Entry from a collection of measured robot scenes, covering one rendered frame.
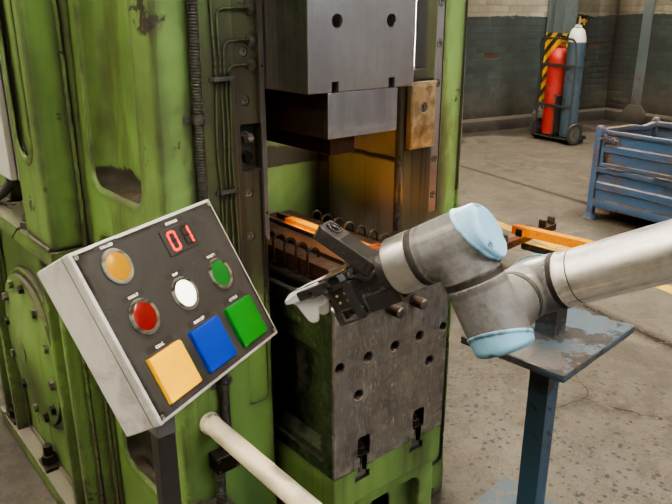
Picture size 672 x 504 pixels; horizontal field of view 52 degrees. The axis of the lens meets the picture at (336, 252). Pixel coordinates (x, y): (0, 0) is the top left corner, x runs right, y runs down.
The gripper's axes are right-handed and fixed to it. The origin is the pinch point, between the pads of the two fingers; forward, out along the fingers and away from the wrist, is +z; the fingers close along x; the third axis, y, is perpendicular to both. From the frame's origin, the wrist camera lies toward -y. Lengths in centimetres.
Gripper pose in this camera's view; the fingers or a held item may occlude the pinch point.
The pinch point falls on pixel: (290, 296)
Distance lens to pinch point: 116.6
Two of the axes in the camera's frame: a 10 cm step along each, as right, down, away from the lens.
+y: 4.5, 8.9, 0.8
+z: -7.8, 3.5, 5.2
